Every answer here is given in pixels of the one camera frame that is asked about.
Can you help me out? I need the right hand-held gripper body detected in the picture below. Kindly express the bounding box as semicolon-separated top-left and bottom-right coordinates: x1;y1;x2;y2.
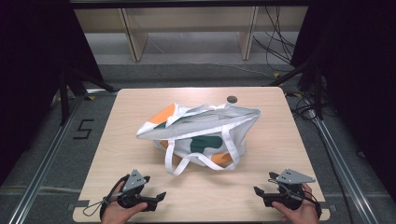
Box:
263;168;317;210

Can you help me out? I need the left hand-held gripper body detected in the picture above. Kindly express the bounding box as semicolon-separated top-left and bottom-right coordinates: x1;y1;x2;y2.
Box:
116;169;159;213

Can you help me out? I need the white tote bag orange green print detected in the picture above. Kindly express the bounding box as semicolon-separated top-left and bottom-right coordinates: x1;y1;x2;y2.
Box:
135;103;262;177

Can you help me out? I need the person's left hand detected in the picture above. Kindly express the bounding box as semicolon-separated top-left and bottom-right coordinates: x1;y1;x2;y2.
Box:
100;181;149;224

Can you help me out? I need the person's right hand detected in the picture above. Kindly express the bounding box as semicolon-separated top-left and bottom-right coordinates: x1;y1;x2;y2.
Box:
272;183;321;224

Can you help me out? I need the black metal stand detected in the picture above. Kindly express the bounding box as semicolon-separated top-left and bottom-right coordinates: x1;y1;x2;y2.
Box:
58;66;117;126
268;54;325;121

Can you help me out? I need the dark curtain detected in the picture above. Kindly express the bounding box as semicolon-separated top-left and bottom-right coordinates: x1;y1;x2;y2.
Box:
0;0;106;187
290;0;396;195

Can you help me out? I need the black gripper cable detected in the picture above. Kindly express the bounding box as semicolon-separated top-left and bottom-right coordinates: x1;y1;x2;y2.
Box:
303;189;323;219

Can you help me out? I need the black cable loop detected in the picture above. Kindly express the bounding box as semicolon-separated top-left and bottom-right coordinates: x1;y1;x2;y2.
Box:
82;174;131;220

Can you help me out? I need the aluminium floor rail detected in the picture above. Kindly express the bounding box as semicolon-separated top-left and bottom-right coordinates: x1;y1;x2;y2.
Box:
7;89;120;224
306;106;381;224

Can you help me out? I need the bundle of black floor cables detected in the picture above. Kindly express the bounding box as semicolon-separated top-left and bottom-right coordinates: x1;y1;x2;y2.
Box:
252;5;297;73

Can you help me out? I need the light wooden furniture frame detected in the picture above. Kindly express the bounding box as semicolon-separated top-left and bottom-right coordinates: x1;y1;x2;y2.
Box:
74;5;310;63

